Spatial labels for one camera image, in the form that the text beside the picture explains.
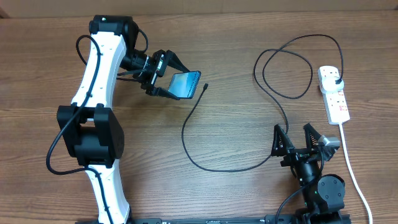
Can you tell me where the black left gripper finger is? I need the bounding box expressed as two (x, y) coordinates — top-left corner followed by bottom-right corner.
(146, 86), (180, 100)
(165, 50), (189, 72)

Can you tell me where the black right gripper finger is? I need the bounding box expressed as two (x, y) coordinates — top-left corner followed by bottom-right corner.
(303, 123), (321, 148)
(271, 124), (294, 156)

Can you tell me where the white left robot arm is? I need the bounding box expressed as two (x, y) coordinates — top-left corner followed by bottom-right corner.
(54, 15), (196, 223)

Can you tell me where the white power strip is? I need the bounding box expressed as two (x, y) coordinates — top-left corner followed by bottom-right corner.
(318, 65), (350, 125)

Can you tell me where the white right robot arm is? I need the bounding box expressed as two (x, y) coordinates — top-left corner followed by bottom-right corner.
(266, 123), (351, 223)

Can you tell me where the black Galaxy smartphone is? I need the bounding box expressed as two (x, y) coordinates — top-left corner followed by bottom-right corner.
(168, 71), (201, 99)

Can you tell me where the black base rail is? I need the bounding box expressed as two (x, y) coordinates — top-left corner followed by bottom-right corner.
(75, 215), (352, 224)

